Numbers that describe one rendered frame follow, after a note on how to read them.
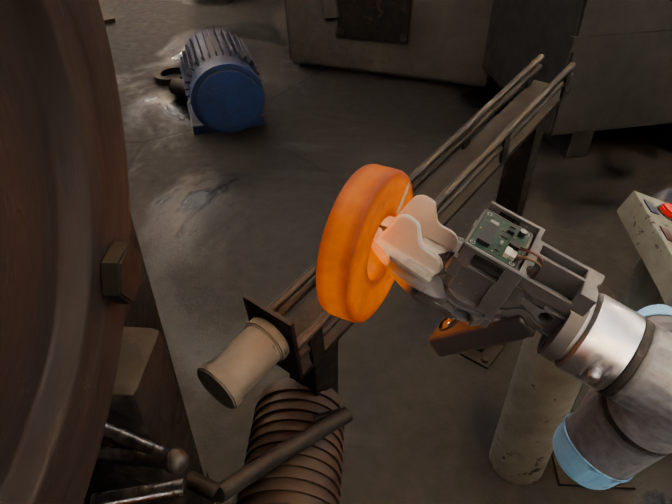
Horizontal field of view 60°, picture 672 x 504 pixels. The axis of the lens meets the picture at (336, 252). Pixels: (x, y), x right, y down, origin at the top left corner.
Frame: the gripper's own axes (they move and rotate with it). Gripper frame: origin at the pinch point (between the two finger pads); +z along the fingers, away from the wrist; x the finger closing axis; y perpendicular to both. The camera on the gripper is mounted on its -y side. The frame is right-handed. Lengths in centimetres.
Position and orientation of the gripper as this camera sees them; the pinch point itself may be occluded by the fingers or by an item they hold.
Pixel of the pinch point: (369, 228)
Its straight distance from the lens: 56.2
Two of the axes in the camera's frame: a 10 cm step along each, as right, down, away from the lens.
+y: 2.3, -6.6, -7.1
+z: -8.4, -5.1, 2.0
